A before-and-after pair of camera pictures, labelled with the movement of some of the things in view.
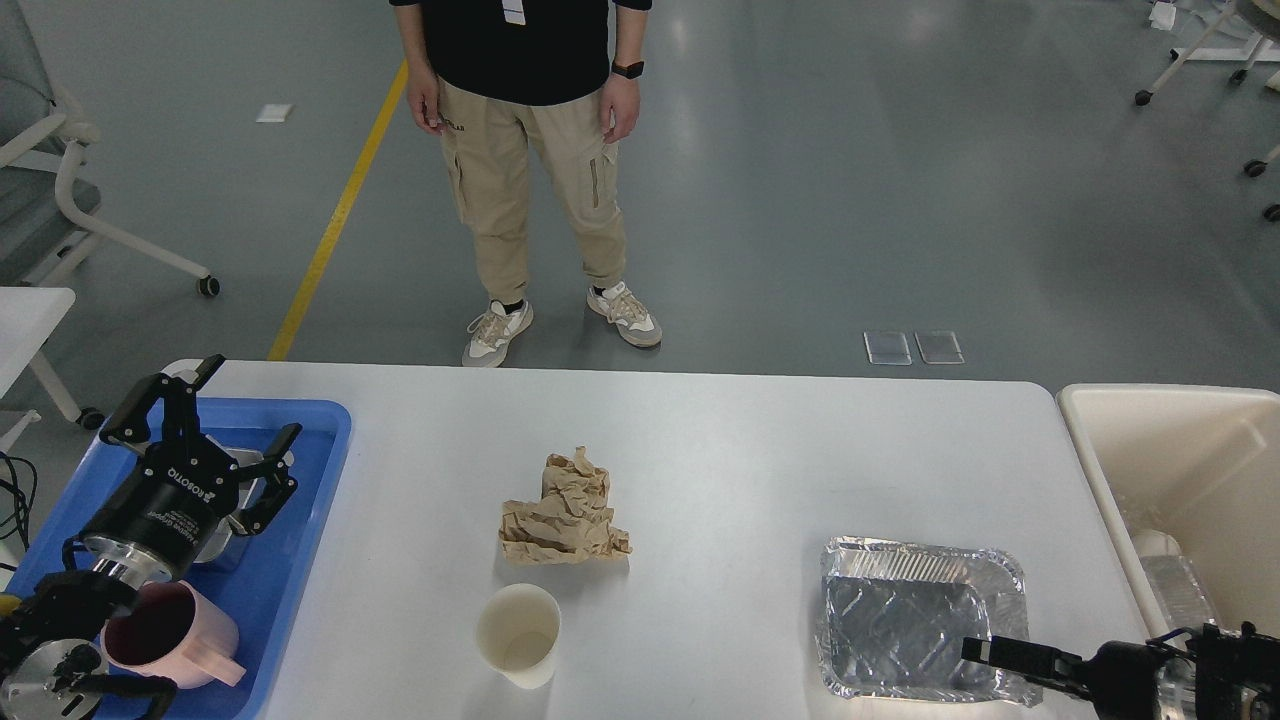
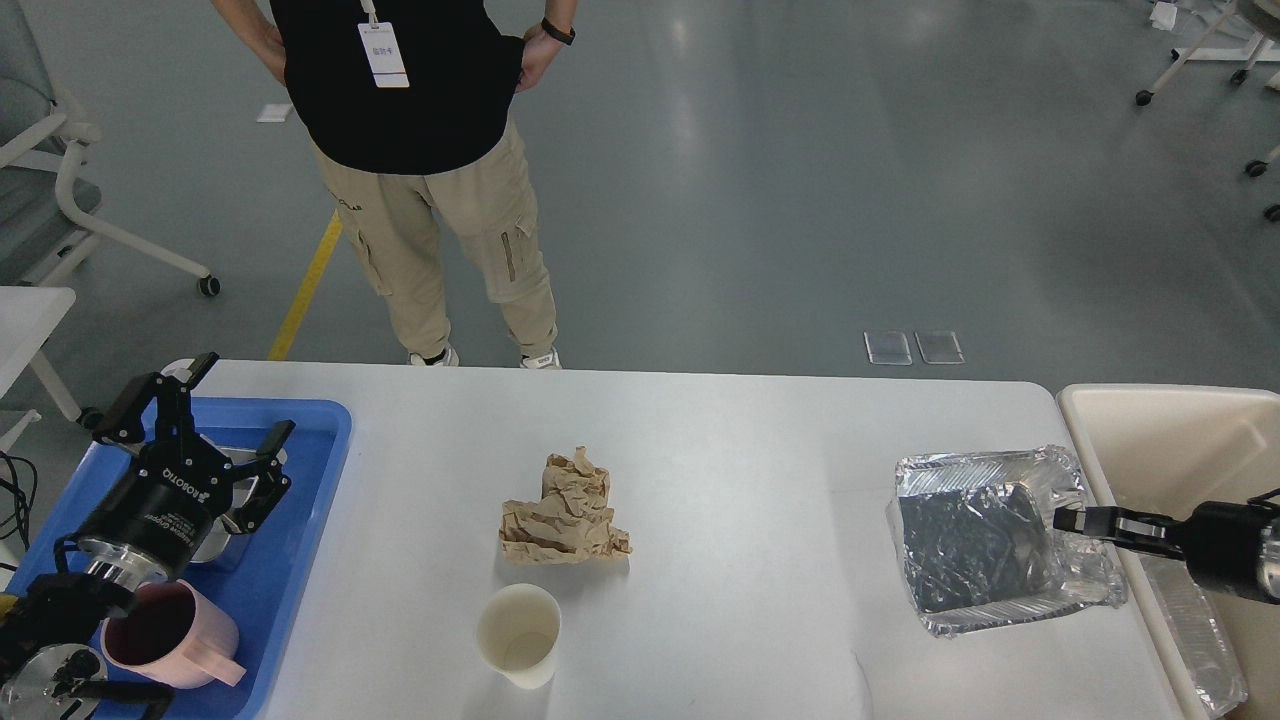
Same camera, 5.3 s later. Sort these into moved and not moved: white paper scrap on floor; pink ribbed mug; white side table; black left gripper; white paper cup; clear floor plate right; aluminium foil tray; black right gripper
Moved: black right gripper; aluminium foil tray
Not moved: white paper scrap on floor; clear floor plate right; white paper cup; black left gripper; white side table; pink ribbed mug
